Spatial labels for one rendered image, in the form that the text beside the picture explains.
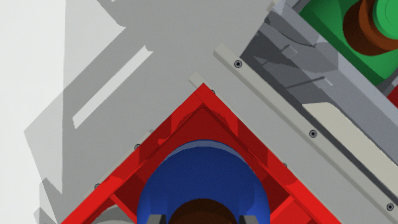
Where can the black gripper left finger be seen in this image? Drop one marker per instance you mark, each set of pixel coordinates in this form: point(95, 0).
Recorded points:
point(156, 219)

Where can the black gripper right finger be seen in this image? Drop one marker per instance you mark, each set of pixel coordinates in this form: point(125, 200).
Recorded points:
point(248, 219)

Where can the blue bottle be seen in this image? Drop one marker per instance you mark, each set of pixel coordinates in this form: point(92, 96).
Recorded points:
point(203, 182)

